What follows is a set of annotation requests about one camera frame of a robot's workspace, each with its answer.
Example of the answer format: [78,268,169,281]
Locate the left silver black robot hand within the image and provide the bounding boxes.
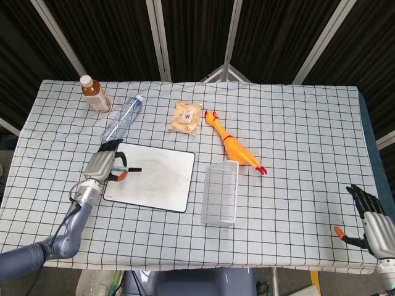
[83,138,128,183]

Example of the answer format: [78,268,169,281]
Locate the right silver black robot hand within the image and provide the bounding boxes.
[334,184,395,261]

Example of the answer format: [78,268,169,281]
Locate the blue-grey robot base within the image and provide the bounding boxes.
[123,266,257,296]

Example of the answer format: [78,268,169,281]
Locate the white dry-erase board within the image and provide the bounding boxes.
[102,142,196,213]

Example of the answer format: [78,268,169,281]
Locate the clear plastic water bottle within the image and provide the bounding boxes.
[100,94,145,145]

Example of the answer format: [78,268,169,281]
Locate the amber tea bottle white cap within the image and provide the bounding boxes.
[79,75,112,114]

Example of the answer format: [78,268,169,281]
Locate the white paper sheet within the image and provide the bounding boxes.
[289,282,322,296]

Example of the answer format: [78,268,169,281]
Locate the clear bag of beige snacks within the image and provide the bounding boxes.
[168,101,204,137]

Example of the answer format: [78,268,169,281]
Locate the blue table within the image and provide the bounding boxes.
[357,89,387,200]

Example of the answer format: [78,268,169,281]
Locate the metal table leg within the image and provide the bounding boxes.
[270,267,280,296]

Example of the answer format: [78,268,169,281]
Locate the white black-grid tablecloth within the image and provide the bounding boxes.
[0,79,384,276]

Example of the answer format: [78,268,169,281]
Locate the clear plastic bag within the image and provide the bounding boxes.
[75,269,125,296]

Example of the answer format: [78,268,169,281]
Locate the dark pleated folding screen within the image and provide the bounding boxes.
[0,0,395,161]

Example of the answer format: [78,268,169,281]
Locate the yellow rubber chicken toy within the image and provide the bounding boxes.
[204,110,268,176]

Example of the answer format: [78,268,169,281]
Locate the white triangular screen foot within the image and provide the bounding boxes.
[199,64,251,83]

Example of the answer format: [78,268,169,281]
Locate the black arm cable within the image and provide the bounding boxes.
[29,183,83,296]

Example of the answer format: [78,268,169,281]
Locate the white wire mesh basket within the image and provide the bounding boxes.
[201,160,240,228]

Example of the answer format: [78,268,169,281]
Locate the white screen frame post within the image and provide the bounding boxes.
[221,0,244,81]
[30,0,88,78]
[291,0,356,86]
[146,0,172,83]

